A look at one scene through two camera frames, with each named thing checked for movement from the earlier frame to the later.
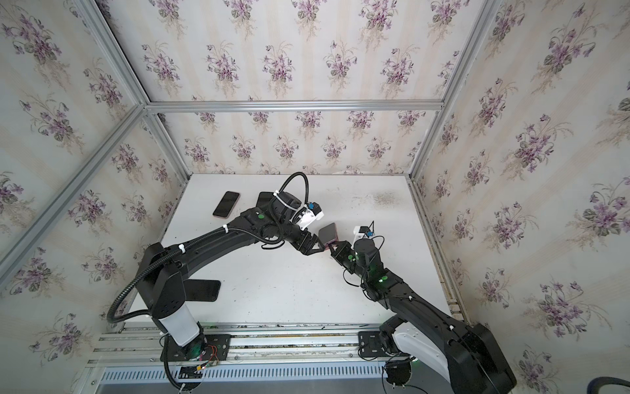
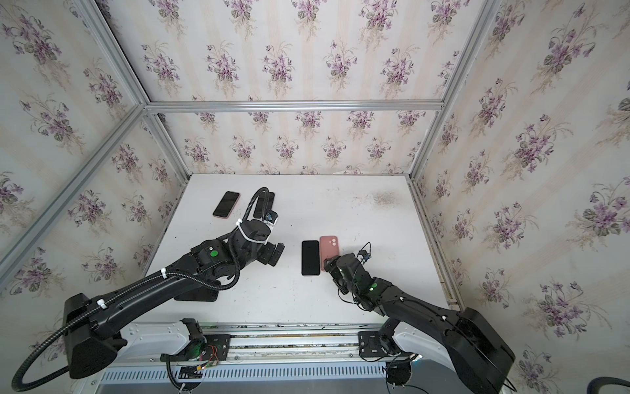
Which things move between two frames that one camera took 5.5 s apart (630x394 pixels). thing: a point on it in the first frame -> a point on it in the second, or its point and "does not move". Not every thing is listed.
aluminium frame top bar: x=184 y=106 does not move
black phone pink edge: x=226 y=204 does not move
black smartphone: x=328 y=234 -> x=310 y=259
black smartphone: x=201 y=290 does not move
